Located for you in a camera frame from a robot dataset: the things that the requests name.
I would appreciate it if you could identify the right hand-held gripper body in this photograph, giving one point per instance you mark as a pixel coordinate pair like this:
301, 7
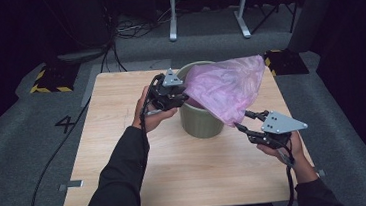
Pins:
279, 123

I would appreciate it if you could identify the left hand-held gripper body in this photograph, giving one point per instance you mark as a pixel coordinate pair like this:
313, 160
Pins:
165, 91

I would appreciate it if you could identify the green plastic bin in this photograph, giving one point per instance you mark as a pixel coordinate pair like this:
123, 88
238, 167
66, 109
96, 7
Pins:
199, 121

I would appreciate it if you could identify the pink plastic bag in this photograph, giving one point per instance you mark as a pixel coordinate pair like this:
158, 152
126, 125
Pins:
226, 89

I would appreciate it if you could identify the person's left hand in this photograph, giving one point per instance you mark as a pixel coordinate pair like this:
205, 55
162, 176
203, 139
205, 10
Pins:
152, 119

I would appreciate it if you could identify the person's right hand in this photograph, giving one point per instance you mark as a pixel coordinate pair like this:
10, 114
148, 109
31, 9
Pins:
300, 163

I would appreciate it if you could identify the black yellow striped base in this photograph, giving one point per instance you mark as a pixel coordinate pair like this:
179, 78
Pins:
288, 62
55, 79

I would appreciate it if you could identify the small grey tape piece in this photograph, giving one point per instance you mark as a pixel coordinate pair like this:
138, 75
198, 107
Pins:
321, 173

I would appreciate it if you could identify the grey flat stand base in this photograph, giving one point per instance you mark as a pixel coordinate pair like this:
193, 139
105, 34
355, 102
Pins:
81, 56

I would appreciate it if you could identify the grey pillar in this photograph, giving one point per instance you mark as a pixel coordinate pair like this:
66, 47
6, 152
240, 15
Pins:
313, 11

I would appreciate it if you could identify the grey tape strip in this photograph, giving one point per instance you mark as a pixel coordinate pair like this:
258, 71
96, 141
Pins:
71, 185

